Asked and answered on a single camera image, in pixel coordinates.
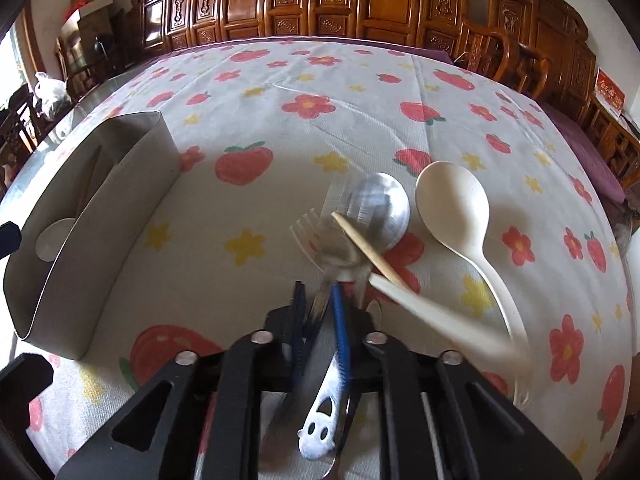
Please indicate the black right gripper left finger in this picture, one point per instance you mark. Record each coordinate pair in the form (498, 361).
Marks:
(287, 326)

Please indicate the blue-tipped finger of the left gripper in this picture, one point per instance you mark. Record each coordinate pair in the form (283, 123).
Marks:
(10, 239)

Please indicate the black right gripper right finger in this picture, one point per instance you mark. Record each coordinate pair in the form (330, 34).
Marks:
(351, 354)

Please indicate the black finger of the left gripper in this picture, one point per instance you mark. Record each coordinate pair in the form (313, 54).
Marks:
(22, 382)

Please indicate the metal fork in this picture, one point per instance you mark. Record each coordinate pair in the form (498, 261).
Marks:
(281, 437)

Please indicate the white spoon in organizer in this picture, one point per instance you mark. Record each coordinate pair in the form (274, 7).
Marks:
(50, 241)

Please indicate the grey utensil organizer box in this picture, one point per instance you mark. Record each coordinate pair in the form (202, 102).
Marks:
(111, 184)

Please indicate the wooden chopstick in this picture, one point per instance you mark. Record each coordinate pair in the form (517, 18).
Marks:
(388, 276)

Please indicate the cream plastic fork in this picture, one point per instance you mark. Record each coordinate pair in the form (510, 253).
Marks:
(400, 299)

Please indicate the dark wooden chair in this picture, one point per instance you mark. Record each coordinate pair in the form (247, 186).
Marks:
(18, 140)

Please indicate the white plastic bag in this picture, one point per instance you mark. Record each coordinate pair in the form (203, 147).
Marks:
(52, 95)

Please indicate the cream plastic spoon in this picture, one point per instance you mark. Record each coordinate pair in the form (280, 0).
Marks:
(454, 207)

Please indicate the strawberry flower tablecloth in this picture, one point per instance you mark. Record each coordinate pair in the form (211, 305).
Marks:
(261, 131)

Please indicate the stacked cardboard boxes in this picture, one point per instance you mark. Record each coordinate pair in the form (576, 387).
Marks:
(87, 28)

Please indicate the purple bench cushion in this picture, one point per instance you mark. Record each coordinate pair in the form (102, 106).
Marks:
(597, 170)

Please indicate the red sign card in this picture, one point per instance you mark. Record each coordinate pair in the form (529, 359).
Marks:
(609, 94)

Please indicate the metal spoon with face handle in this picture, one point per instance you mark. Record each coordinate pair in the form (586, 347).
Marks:
(378, 207)

